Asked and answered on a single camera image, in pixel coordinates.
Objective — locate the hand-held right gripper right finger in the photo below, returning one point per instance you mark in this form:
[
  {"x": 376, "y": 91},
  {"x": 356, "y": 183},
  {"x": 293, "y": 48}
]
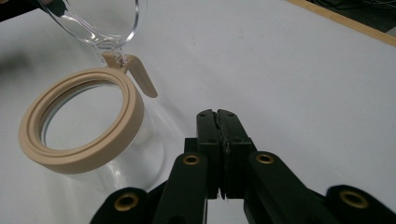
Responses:
[{"x": 234, "y": 137}]

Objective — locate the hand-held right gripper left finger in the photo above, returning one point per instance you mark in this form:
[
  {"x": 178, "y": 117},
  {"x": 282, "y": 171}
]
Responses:
[{"x": 209, "y": 133}]

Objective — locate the clear glass pitcher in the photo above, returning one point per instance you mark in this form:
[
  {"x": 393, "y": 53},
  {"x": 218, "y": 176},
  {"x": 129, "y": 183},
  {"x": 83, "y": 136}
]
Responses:
[{"x": 102, "y": 21}]

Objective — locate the clear jar with beige rim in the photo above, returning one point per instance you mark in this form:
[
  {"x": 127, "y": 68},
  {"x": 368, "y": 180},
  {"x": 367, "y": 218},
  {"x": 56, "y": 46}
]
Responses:
[{"x": 102, "y": 146}]

